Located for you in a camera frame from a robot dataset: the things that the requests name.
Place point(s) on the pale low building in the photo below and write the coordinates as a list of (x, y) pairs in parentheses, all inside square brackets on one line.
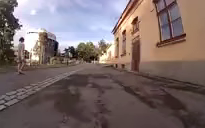
[(107, 55)]

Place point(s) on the group of green trees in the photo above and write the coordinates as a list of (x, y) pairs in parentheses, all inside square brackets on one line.
[(85, 51)]

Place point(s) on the grey asphalt pavement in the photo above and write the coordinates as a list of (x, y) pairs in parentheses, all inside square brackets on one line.
[(100, 100)]

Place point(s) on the white round building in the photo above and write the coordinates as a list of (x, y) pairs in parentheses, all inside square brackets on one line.
[(40, 45)]

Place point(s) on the beige building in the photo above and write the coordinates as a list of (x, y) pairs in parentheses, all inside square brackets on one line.
[(176, 36)]

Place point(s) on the person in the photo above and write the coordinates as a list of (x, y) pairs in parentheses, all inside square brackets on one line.
[(21, 55)]

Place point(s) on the grey asphalt road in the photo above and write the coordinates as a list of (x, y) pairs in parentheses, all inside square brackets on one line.
[(20, 79)]

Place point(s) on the cobblestone strip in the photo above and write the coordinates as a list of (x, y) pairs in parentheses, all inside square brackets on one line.
[(23, 93)]

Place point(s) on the tall dark green tree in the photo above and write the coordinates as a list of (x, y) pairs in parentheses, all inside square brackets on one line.
[(1, 30)]

